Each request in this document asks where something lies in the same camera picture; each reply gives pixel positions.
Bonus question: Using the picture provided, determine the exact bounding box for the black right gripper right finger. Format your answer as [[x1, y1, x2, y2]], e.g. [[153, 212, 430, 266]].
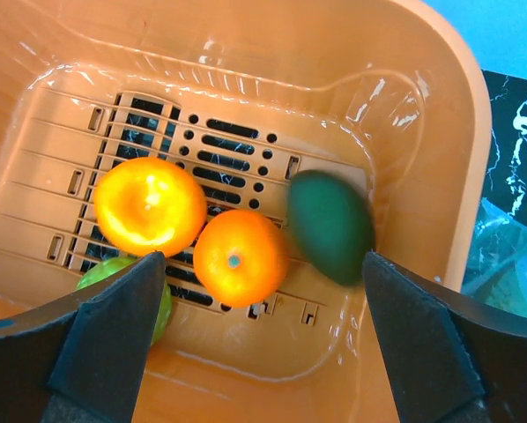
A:
[[362, 252, 527, 422]]

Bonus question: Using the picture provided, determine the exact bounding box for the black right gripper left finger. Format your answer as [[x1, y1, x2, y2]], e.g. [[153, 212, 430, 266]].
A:
[[0, 252, 166, 422]]

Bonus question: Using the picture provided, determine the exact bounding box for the green fake pumpkin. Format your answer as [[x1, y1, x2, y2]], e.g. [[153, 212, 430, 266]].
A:
[[75, 256, 174, 347]]

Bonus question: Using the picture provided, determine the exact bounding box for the orange fake orange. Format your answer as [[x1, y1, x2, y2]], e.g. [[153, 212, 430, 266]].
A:
[[93, 157, 207, 257], [193, 210, 289, 308]]

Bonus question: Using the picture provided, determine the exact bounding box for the dark green fake avocado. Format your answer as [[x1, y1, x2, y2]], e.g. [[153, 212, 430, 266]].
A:
[[287, 169, 375, 286]]

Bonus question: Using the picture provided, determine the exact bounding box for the orange plastic basket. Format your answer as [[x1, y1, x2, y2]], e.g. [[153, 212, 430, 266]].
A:
[[0, 1, 492, 422]]

